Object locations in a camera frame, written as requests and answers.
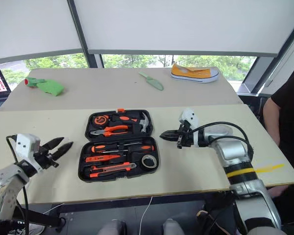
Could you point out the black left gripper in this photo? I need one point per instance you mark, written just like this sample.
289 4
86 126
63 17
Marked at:
42 159

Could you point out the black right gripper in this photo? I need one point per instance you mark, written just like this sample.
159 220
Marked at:
185 138

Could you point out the short shaft orange black screwdriver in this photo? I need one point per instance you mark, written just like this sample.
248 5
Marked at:
144 148

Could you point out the black electrical tape roll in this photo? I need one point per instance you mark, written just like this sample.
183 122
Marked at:
144 163

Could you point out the long shaft orange black screwdriver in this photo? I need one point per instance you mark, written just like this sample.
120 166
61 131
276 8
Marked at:
98 148

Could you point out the orange voltage tester pen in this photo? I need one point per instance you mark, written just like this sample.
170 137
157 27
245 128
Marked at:
100 158

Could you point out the black orange utility knife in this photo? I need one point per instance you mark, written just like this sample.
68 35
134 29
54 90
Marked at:
107 170

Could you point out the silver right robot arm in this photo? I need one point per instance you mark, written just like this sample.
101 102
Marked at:
235 151

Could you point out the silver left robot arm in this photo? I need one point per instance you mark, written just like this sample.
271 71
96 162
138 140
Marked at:
5 181

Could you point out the black plastic tool case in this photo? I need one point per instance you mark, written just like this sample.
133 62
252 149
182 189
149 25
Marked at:
120 147

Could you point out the claw hammer black orange grip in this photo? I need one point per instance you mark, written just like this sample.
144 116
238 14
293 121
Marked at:
144 122

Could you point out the orange black tape measure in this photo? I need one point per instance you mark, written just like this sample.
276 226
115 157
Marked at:
101 120

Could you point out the light green plastic trowel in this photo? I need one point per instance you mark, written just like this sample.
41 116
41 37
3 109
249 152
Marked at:
155 83

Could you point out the green fabric toy red end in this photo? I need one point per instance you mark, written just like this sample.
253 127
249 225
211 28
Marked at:
50 86

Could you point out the yellow canvas sneaker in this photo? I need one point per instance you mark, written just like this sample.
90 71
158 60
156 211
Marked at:
193 73

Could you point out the black shoe tan trim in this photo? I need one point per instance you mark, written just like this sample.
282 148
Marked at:
205 220

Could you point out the grey rounded shape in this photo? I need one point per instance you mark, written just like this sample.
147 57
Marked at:
112 227
172 227

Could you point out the dark window mullion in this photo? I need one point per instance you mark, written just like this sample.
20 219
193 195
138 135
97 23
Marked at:
93 60

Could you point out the white roller blind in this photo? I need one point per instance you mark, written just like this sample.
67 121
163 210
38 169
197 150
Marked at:
29 24
176 24

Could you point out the person in black shirt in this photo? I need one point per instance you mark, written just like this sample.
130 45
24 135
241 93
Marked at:
289 110

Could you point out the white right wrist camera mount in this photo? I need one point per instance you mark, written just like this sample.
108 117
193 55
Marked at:
191 116

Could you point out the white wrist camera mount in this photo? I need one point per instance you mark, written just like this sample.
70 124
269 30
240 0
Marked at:
191 116
27 144

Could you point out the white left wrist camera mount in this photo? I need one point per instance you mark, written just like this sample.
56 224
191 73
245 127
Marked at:
27 144

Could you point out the black table frame bar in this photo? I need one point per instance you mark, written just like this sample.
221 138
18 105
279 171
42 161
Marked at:
44 219

